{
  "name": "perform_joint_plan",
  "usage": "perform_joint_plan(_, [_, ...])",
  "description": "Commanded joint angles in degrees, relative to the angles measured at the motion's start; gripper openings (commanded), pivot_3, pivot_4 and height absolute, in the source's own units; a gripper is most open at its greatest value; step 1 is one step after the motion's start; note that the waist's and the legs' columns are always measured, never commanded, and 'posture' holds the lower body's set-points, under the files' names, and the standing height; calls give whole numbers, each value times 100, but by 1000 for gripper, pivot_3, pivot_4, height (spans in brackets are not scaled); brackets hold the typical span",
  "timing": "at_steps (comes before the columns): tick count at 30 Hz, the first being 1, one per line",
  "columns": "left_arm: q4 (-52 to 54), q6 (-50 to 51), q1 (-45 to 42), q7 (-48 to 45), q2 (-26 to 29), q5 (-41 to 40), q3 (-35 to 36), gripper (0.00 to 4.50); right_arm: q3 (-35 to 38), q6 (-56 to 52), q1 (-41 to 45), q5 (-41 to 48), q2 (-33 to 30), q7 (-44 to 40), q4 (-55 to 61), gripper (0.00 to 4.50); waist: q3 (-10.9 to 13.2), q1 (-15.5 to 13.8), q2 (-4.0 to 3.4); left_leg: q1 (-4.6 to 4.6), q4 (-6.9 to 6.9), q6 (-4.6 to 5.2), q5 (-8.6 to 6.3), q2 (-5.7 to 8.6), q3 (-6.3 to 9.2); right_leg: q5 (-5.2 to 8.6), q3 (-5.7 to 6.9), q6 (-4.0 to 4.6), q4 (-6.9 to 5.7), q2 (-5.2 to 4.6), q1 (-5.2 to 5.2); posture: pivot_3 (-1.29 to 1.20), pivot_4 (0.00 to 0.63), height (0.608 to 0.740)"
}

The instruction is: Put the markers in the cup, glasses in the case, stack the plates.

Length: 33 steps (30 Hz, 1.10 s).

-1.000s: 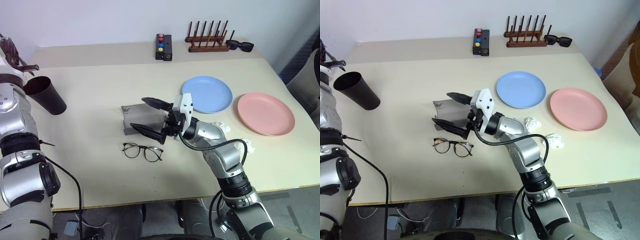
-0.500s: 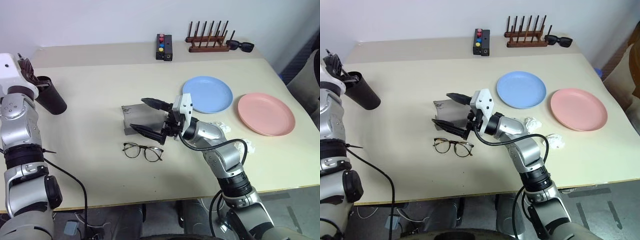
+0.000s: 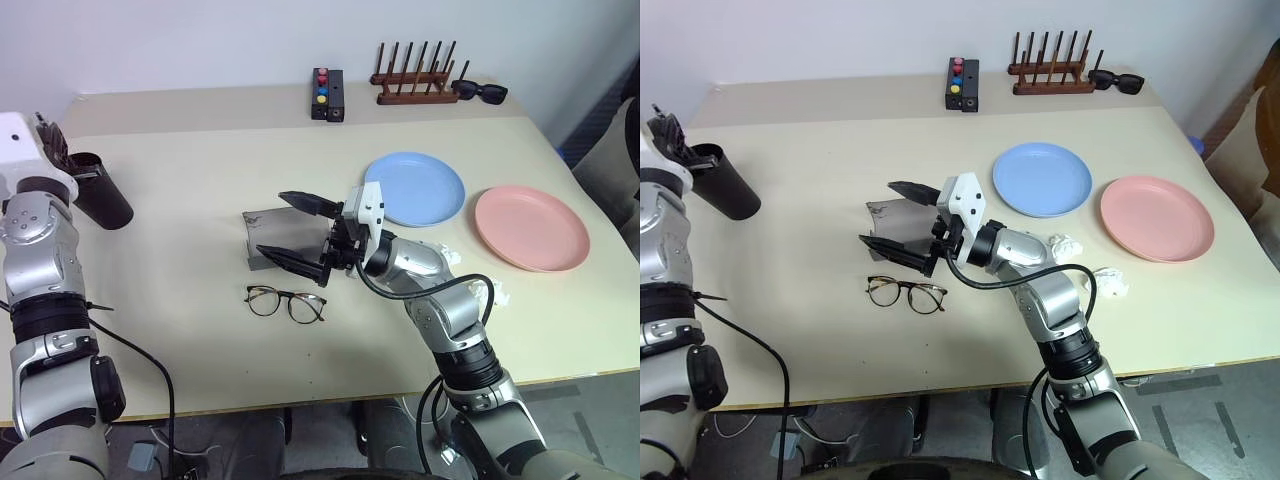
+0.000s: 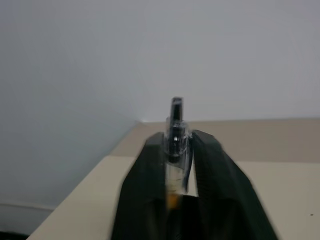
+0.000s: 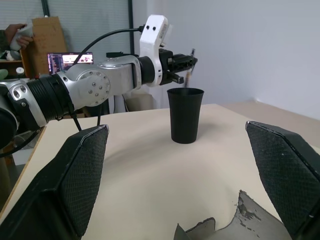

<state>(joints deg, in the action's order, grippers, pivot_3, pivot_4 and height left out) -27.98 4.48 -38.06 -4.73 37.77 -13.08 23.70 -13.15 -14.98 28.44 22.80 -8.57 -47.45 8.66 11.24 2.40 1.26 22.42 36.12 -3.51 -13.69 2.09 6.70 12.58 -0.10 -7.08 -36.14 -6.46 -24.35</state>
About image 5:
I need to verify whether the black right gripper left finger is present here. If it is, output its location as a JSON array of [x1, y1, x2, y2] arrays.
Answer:
[[0, 124, 110, 240]]

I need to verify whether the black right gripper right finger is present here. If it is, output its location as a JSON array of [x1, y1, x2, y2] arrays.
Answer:
[[244, 120, 320, 240]]

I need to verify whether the dark marker pen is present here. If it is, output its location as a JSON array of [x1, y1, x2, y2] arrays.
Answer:
[[184, 48, 197, 89]]

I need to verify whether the white object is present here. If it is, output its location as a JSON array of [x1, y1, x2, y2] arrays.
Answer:
[[9, 24, 35, 51]]

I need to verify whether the black plastic cup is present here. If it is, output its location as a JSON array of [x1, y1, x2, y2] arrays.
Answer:
[[166, 87, 206, 145]]

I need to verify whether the person's bare hand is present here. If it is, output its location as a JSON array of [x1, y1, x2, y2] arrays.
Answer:
[[3, 23, 35, 51]]

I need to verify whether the white bin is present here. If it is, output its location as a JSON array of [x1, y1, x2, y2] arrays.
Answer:
[[124, 92, 154, 113]]

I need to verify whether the computer monitor screen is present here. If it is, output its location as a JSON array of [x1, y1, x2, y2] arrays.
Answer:
[[47, 51, 94, 76]]

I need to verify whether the brown cardboard box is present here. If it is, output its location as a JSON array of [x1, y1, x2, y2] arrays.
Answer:
[[19, 16, 69, 79]]

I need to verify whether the wooden shelf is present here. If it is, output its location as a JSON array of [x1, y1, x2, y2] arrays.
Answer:
[[0, 58, 26, 81]]

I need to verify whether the white soft toy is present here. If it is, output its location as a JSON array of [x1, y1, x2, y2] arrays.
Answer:
[[4, 49, 16, 62]]

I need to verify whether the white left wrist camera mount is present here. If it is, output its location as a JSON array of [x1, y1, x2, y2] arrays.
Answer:
[[139, 14, 174, 87]]

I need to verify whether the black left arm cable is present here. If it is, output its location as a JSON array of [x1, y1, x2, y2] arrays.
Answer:
[[71, 26, 146, 71]]

